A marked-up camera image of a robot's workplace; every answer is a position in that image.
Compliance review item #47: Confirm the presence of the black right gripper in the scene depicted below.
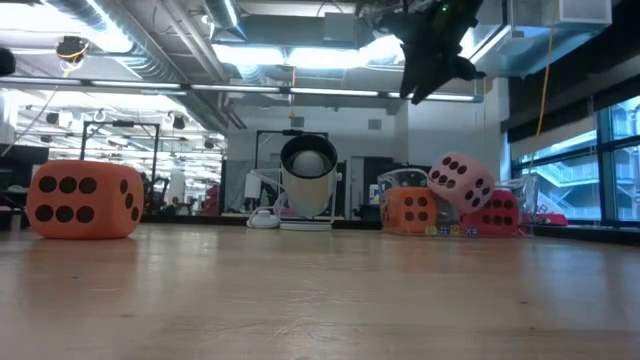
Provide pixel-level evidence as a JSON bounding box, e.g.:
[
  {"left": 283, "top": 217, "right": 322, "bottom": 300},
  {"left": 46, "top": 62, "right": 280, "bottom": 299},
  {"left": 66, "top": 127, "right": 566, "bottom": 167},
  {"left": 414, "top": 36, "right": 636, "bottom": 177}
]
[{"left": 384, "top": 12, "right": 487, "bottom": 106}]

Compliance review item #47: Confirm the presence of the large pink foam die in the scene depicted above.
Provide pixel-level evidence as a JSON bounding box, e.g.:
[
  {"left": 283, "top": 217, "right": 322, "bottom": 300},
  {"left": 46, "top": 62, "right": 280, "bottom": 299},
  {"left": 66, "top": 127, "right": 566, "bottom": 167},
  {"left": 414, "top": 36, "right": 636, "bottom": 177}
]
[{"left": 427, "top": 151, "right": 497, "bottom": 215}]

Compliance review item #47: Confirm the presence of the large orange foam die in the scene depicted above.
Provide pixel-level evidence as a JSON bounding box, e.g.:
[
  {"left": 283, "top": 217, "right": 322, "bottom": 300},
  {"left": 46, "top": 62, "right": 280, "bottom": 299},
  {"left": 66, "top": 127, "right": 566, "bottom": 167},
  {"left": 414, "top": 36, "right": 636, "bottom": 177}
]
[
  {"left": 25, "top": 159, "right": 145, "bottom": 240},
  {"left": 380, "top": 186, "right": 438, "bottom": 235}
]

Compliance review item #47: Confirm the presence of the large red foam die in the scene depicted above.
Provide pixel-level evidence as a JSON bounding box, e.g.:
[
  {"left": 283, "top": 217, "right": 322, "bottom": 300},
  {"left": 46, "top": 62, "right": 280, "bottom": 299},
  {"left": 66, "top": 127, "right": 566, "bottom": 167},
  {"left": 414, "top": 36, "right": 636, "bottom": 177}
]
[{"left": 459, "top": 188, "right": 520, "bottom": 236}]

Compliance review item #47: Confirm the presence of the white air unit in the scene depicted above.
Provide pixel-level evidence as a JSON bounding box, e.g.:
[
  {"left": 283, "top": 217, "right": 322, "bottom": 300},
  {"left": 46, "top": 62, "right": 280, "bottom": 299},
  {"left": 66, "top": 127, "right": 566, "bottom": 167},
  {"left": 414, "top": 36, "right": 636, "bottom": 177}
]
[{"left": 542, "top": 0, "right": 614, "bottom": 27}]

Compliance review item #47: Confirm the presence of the clear plastic container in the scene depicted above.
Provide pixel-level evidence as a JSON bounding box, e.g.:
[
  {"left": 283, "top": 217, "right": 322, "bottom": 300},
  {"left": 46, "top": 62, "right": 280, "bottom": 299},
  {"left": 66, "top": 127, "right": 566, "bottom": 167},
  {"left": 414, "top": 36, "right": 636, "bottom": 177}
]
[{"left": 375, "top": 167, "right": 540, "bottom": 237}]

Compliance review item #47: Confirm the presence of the red background object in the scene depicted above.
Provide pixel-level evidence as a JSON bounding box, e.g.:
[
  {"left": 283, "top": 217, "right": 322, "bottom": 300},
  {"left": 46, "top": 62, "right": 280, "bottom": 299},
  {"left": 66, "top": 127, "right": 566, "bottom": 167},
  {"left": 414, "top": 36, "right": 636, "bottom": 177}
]
[{"left": 519, "top": 202, "right": 570, "bottom": 227}]

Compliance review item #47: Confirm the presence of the long ceiling light strip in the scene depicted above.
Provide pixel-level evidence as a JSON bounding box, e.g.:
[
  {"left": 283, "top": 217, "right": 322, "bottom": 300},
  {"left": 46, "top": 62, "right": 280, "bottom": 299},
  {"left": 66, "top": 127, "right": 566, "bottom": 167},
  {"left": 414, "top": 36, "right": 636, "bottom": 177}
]
[{"left": 0, "top": 74, "right": 484, "bottom": 104}]

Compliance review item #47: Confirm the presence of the white rectangular box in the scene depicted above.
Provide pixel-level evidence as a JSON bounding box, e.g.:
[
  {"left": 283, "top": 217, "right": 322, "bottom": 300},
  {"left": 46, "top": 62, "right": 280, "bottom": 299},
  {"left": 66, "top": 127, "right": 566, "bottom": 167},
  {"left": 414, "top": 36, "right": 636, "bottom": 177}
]
[{"left": 243, "top": 172, "right": 263, "bottom": 200}]

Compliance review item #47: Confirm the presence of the black hanging device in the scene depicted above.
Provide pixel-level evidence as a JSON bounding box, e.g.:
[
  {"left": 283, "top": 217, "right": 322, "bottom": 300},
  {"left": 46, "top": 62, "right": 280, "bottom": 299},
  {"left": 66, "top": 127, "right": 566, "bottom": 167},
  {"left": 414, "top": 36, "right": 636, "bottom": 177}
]
[{"left": 54, "top": 34, "right": 91, "bottom": 64}]

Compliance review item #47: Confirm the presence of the yellow hanging cord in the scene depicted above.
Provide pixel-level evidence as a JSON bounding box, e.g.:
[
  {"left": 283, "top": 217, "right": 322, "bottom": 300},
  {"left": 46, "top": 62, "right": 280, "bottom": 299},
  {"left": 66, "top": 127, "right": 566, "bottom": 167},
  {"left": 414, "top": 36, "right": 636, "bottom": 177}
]
[{"left": 527, "top": 0, "right": 559, "bottom": 171}]

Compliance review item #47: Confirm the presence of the white webcam with cable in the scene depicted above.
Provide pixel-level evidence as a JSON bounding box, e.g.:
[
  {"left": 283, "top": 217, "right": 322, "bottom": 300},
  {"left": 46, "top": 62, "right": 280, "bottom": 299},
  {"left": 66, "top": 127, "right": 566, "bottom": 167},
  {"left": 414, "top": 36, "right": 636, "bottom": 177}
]
[{"left": 278, "top": 133, "right": 344, "bottom": 232}]

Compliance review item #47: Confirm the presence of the white lamp cable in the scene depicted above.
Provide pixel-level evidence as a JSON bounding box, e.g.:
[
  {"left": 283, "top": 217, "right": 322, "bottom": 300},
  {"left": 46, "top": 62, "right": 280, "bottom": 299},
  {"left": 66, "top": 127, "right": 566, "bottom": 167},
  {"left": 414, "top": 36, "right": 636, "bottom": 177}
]
[{"left": 247, "top": 169, "right": 291, "bottom": 229}]

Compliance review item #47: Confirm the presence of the silver ventilation duct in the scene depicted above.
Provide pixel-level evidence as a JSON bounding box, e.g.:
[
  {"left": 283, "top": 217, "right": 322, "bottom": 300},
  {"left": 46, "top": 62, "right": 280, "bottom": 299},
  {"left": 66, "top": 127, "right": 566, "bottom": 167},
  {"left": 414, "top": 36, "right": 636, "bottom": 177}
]
[{"left": 202, "top": 0, "right": 249, "bottom": 41}]

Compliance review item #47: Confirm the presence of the white round cable puck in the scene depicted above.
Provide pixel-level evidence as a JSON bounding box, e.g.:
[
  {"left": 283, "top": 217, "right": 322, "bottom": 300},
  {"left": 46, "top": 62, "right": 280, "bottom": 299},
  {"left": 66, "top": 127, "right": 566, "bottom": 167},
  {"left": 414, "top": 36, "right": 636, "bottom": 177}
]
[{"left": 246, "top": 208, "right": 282, "bottom": 230}]

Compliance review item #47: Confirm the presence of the black aluminium table frame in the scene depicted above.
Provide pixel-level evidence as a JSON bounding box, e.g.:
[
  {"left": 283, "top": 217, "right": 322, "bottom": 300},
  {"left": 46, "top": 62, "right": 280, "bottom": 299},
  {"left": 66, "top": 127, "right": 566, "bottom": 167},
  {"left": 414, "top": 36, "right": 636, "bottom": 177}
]
[{"left": 139, "top": 212, "right": 640, "bottom": 247}]

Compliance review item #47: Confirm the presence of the black rack frame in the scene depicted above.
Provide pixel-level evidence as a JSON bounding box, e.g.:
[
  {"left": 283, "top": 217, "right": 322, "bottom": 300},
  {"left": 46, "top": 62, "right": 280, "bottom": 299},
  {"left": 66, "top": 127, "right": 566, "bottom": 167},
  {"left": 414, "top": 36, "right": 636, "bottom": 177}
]
[{"left": 82, "top": 118, "right": 162, "bottom": 214}]

